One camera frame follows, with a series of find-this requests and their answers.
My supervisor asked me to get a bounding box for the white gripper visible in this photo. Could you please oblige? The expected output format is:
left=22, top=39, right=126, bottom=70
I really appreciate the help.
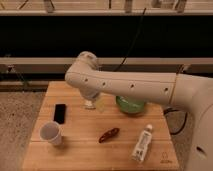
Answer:
left=81, top=90, right=106, bottom=112

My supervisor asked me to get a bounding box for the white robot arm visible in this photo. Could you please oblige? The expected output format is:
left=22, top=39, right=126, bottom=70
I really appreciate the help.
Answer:
left=65, top=51, right=213, bottom=171

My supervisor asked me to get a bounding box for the red chili pepper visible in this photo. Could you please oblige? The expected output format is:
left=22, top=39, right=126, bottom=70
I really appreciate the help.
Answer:
left=98, top=128, right=120, bottom=143

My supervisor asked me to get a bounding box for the green bowl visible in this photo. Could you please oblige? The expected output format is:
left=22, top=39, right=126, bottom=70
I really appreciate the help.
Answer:
left=116, top=96, right=145, bottom=115

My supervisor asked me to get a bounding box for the wooden cutting board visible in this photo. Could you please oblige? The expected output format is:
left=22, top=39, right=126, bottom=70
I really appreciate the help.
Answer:
left=22, top=81, right=179, bottom=171

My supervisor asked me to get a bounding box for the white paper cup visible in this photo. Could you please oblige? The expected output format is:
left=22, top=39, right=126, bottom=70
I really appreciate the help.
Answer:
left=39, top=121, right=62, bottom=146

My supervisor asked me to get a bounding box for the white tube with cap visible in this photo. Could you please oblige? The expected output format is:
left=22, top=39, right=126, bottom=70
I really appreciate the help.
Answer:
left=132, top=124, right=153, bottom=162

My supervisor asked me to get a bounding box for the black floor cable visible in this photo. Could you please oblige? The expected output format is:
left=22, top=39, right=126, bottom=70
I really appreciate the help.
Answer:
left=163, top=107, right=188, bottom=136

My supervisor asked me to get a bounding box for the right wall outlet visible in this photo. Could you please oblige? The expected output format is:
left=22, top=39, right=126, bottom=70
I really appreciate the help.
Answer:
left=181, top=65, right=189, bottom=73

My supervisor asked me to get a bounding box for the black hanging cable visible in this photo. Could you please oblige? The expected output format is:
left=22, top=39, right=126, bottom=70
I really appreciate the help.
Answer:
left=112, top=7, right=148, bottom=73

